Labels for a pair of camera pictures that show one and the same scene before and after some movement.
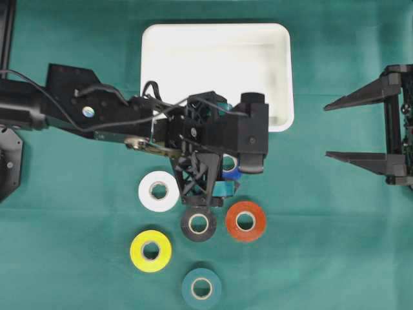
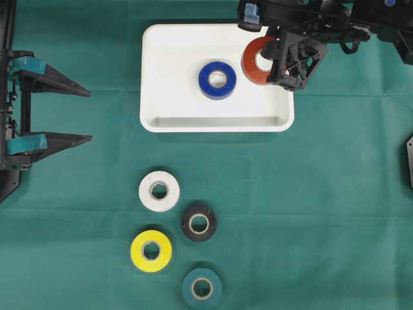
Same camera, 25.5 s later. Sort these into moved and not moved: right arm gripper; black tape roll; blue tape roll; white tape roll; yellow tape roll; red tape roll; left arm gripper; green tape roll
Moved: red tape roll; right arm gripper; blue tape roll; left arm gripper
Not moved: yellow tape roll; black tape roll; white tape roll; green tape roll
